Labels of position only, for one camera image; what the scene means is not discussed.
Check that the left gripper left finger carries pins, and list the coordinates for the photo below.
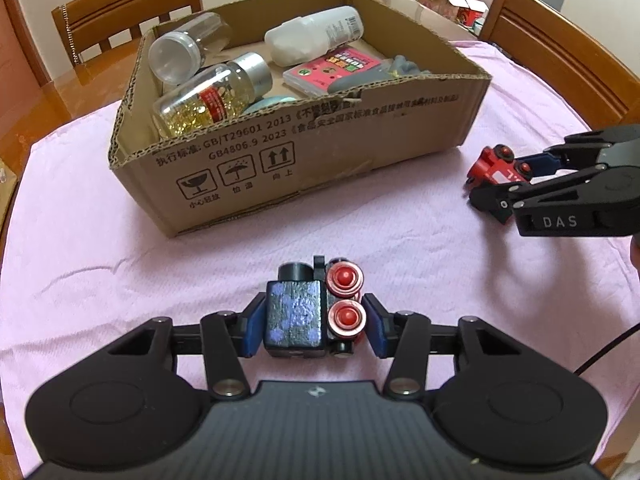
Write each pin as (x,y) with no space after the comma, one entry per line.
(227,337)

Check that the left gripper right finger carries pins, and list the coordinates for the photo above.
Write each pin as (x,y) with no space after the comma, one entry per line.
(405,338)

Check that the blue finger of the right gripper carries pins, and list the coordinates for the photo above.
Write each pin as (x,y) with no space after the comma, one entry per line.
(496,189)
(564,157)

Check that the red toy train car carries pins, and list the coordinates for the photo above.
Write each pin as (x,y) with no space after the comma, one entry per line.
(495,162)

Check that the pink refill card case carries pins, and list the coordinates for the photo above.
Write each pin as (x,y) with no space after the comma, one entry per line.
(314,78)

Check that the teal oval case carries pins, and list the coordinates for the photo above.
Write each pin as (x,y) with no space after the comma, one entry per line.
(267,102)

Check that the white translucent plastic bottle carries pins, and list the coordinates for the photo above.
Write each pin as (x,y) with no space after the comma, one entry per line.
(305,38)

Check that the clear plastic jar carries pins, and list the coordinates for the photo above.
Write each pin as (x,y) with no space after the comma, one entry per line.
(178,55)

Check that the wooden chair right side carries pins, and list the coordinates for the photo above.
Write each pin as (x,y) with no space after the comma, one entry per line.
(596,85)

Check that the wooden chair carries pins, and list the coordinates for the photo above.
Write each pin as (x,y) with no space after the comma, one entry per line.
(596,85)
(83,24)

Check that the pink tablecloth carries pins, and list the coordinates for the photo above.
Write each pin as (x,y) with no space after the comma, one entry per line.
(84,264)

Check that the cardboard box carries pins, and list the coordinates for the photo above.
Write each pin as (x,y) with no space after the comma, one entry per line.
(257,160)

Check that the wooden chair far side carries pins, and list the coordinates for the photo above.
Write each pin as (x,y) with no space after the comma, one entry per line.
(83,24)

